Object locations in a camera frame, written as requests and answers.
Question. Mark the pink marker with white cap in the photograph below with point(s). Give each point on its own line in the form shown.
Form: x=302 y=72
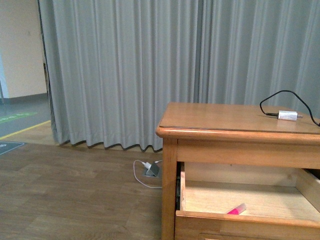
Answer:
x=238 y=210

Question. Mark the wooden drawer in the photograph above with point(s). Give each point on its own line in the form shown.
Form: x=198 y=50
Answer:
x=281 y=203

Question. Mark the white charger plug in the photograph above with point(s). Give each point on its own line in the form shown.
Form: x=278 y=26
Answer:
x=147 y=165

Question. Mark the metal floor socket box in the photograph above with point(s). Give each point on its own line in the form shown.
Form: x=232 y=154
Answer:
x=153 y=172

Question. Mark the grey pleated curtain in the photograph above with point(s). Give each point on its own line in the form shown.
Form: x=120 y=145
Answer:
x=114 y=65

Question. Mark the white power adapter on nightstand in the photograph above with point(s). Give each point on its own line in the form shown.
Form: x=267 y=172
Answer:
x=288 y=115

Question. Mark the wooden nightstand cabinet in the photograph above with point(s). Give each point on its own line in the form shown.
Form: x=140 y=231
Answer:
x=229 y=135

